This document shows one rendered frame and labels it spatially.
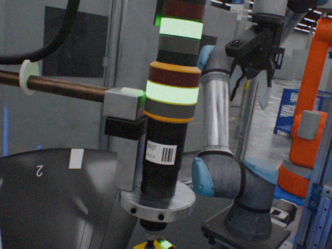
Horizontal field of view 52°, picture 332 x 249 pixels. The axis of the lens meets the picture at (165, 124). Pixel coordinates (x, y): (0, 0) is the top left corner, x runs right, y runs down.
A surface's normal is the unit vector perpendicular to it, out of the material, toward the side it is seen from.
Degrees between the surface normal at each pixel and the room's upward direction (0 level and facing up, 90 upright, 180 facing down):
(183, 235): 90
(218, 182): 79
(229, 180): 69
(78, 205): 42
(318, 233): 90
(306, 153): 90
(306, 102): 96
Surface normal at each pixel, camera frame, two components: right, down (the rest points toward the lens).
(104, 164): 0.13, -0.61
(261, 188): 0.07, 0.25
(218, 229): 0.14, -0.96
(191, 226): 0.67, 0.27
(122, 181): -0.22, 0.21
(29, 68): 0.97, 0.18
